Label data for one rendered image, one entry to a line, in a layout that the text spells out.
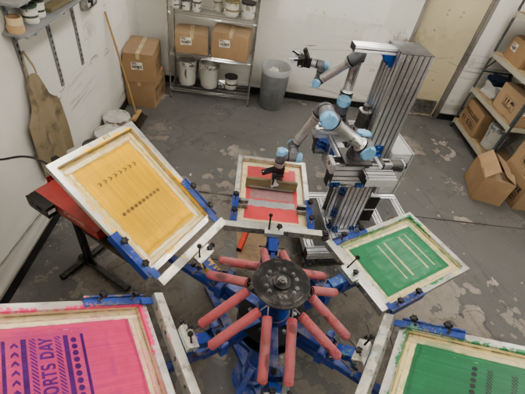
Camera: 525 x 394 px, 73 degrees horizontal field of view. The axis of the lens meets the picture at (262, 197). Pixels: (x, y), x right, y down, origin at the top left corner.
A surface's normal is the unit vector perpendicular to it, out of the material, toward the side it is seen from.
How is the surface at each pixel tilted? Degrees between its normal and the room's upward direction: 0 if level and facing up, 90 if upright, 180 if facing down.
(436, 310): 0
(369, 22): 90
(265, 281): 0
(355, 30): 90
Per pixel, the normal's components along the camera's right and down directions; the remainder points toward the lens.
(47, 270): 0.14, -0.72
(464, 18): -0.02, 0.69
